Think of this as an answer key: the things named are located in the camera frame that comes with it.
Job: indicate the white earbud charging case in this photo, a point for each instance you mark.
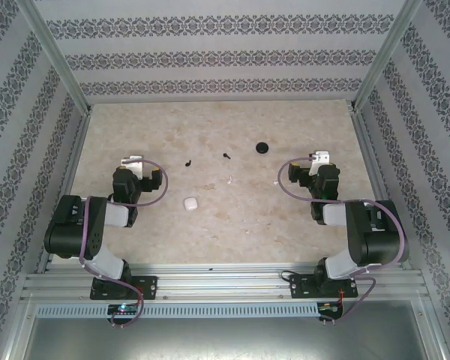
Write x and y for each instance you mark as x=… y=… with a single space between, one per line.
x=190 y=203

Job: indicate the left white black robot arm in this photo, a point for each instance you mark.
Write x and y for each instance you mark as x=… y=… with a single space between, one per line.
x=108 y=215

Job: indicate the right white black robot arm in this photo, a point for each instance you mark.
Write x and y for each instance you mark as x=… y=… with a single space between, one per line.
x=375 y=240

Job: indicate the small circuit board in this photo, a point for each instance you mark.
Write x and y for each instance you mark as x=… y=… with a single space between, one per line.
x=330 y=307
x=123 y=308

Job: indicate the grey metal sheet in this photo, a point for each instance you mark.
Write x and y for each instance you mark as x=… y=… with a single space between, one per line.
x=225 y=337

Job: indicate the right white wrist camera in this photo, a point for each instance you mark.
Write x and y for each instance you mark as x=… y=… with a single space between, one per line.
x=320 y=159

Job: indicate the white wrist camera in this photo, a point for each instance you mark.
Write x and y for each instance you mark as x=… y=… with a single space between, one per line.
x=135 y=165
x=320 y=159

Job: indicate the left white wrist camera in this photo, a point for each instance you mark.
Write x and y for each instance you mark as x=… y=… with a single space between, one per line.
x=135 y=165

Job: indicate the aluminium side rail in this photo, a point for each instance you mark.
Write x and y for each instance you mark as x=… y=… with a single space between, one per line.
x=367 y=150
x=76 y=150

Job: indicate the aluminium frame post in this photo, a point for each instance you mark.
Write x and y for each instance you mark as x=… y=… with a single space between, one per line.
x=383 y=60
x=62 y=60

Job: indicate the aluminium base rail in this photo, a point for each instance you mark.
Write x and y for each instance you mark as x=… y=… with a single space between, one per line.
x=225 y=281

